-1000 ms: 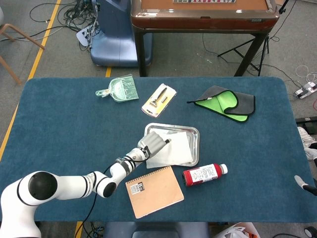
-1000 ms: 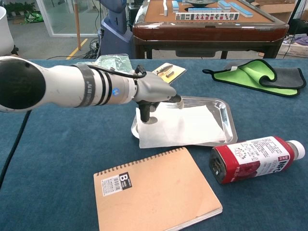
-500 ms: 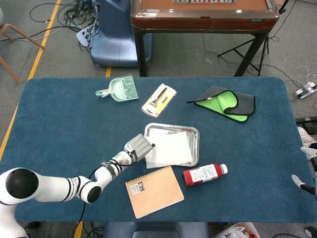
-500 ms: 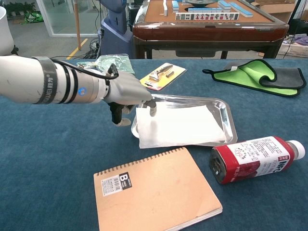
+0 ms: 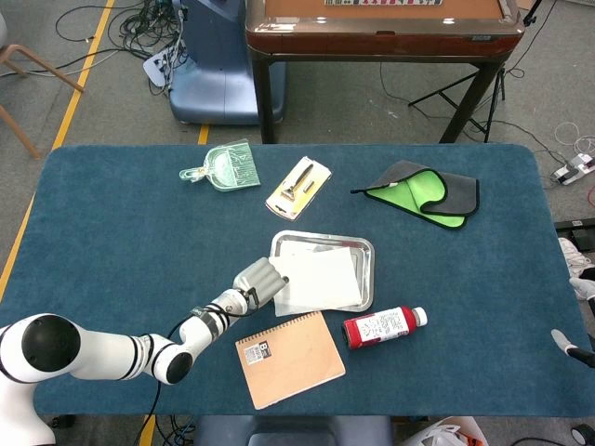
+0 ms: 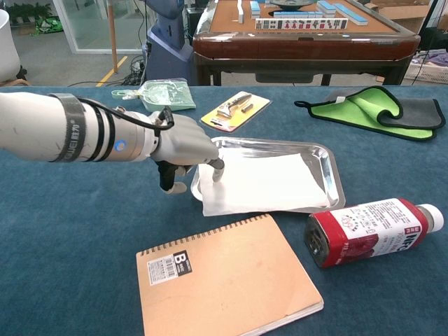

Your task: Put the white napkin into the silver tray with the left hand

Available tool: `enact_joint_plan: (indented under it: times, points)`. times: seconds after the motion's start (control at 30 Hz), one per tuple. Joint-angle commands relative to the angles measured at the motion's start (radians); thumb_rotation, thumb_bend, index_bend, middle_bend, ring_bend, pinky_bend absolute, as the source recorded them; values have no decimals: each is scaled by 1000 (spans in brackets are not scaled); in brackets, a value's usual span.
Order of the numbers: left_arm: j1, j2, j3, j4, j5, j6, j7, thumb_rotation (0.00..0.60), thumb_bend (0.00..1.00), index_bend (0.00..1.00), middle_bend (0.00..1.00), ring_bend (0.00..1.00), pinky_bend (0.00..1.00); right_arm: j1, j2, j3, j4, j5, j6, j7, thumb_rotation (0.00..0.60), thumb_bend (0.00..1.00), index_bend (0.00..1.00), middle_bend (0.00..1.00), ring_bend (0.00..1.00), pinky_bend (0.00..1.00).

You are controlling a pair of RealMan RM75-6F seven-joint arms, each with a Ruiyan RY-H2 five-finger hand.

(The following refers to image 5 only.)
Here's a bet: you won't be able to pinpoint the brown mahjong table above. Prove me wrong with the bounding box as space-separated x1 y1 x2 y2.
245 0 526 144

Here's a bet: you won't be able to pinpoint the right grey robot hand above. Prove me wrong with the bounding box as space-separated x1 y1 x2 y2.
550 276 595 368

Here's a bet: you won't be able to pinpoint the razor in yellow blister pack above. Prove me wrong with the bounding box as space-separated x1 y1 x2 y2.
265 155 334 221

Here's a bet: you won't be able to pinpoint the green grey microfiber cloth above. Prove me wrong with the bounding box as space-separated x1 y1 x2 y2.
350 160 480 230

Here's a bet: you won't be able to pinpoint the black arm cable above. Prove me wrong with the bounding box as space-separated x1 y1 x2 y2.
139 287 259 446

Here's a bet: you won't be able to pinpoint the black metal frame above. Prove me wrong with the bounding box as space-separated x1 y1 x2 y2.
554 217 595 255

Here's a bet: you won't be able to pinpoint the wooden chair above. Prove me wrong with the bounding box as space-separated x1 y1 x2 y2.
0 44 85 160

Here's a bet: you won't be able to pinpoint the white power strip with cables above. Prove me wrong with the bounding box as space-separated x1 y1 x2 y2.
142 48 180 89

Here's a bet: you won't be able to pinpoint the white paper sheet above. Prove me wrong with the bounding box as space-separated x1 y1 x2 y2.
268 245 366 318

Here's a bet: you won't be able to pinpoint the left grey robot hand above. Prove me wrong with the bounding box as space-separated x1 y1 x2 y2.
231 257 290 310

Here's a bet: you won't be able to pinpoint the packaged green dustpan set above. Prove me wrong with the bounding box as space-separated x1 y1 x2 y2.
178 141 261 192

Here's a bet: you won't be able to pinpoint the red juice bottle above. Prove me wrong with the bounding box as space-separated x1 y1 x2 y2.
342 305 429 351

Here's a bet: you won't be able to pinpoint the black tripod stand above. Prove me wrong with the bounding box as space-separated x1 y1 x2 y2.
407 64 508 144

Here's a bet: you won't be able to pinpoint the white coiled cables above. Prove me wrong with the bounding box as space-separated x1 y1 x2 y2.
552 120 595 157

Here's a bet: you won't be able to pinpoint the white plastic bag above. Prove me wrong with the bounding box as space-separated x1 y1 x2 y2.
402 415 489 446

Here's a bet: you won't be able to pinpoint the silver metal tray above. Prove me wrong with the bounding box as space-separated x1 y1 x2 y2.
269 230 377 313

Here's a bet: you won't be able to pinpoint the tan spiral notebook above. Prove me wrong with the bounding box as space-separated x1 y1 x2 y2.
234 309 347 411

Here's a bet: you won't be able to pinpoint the face-up mahjong tile row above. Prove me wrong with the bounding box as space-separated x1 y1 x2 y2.
324 0 443 7

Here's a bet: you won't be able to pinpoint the black floor cable bundle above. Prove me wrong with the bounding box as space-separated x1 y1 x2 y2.
55 0 187 97

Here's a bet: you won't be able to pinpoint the white power strip with plugs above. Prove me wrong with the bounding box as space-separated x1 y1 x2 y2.
551 152 595 187

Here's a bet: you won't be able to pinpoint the blue grey robot torso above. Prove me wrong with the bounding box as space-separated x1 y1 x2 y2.
193 414 396 446

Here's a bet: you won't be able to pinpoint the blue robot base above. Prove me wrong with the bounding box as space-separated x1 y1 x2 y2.
169 0 287 125

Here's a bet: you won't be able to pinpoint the white sneaker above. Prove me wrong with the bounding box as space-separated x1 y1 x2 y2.
557 236 595 279

